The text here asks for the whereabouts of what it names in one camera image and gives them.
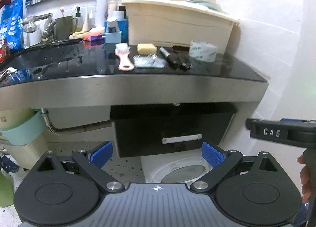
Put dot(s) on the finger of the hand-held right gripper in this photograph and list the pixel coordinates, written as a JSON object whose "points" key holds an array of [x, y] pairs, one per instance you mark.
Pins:
{"points": [[251, 126]]}

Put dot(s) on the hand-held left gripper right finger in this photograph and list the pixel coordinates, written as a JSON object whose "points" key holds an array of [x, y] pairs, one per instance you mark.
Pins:
{"points": [[212, 154]]}

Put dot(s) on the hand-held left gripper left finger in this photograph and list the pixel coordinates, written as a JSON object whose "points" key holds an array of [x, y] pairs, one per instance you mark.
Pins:
{"points": [[102, 153]]}

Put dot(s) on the black drawer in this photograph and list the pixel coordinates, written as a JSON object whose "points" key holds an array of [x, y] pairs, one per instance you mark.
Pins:
{"points": [[172, 128]]}

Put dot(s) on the person's right hand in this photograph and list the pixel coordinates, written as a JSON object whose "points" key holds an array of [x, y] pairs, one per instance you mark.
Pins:
{"points": [[306, 182]]}

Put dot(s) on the white round basin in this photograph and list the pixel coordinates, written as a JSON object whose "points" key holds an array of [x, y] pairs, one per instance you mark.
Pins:
{"points": [[177, 170]]}

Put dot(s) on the black vanity counter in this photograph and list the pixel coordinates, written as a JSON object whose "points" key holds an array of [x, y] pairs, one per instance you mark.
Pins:
{"points": [[123, 86]]}

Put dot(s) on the teal plastic basket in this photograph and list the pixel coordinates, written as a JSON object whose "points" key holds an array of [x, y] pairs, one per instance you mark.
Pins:
{"points": [[22, 133]]}

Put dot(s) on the clear tape roll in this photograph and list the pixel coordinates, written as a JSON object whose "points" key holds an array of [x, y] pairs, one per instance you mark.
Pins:
{"points": [[202, 51]]}

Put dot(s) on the small black device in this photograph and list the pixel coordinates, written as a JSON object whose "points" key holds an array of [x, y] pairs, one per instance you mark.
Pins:
{"points": [[182, 59]]}

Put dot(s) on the pink brush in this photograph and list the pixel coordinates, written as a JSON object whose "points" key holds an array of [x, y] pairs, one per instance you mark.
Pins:
{"points": [[123, 59]]}

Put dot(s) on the clear plastic bag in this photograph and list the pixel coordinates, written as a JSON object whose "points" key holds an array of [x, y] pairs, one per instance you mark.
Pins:
{"points": [[148, 62]]}

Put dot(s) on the green plastic object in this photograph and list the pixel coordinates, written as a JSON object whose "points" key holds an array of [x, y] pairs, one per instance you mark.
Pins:
{"points": [[6, 190]]}

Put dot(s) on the black and silver cylinder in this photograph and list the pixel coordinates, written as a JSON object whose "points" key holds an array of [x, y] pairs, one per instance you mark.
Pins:
{"points": [[167, 57]]}

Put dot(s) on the blue and white wrapper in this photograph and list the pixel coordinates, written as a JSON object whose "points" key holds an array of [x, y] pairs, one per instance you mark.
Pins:
{"points": [[21, 75]]}

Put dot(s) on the yellow soap bar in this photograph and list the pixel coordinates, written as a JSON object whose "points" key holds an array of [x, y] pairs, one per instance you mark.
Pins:
{"points": [[147, 49]]}

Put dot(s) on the purple and red packet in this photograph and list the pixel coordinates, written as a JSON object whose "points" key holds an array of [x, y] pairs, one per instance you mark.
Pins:
{"points": [[95, 39]]}

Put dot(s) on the blue box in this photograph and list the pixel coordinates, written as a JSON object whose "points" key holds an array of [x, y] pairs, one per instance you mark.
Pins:
{"points": [[113, 38]]}

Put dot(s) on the beige plastic storage box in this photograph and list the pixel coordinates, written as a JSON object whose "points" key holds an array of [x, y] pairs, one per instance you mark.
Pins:
{"points": [[177, 24]]}

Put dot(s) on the white and blue tube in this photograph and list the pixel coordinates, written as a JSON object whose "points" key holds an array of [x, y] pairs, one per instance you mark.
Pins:
{"points": [[113, 25]]}

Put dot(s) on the green mug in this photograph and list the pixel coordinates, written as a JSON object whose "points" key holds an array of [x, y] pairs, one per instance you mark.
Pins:
{"points": [[64, 28]]}

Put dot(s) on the small white bottle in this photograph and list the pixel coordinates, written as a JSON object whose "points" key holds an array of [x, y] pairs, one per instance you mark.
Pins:
{"points": [[91, 20]]}

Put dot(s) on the white cup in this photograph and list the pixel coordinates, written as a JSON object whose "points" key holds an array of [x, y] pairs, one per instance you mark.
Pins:
{"points": [[34, 35]]}

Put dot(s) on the metal faucet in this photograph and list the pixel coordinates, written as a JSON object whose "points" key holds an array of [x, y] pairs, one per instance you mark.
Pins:
{"points": [[47, 28]]}

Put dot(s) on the white jar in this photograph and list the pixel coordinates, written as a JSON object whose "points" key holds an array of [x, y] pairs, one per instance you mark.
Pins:
{"points": [[118, 15]]}

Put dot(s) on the dark green pump bottle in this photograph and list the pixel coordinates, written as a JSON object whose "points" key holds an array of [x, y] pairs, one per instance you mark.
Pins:
{"points": [[78, 13]]}

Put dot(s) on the white toothbrush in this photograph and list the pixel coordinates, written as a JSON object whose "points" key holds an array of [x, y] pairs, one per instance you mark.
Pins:
{"points": [[74, 10]]}

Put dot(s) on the tall white bottle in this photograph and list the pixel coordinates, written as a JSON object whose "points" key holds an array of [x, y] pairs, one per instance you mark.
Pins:
{"points": [[101, 7]]}

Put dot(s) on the pink toothbrush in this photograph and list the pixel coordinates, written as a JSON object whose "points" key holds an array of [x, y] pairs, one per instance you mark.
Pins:
{"points": [[62, 10]]}

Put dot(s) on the pale pink spray bottle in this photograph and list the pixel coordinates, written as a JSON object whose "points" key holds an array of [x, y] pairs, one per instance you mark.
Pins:
{"points": [[112, 4]]}

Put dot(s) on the blue patterned packet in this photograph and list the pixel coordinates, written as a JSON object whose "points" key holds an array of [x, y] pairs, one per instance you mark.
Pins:
{"points": [[12, 26]]}

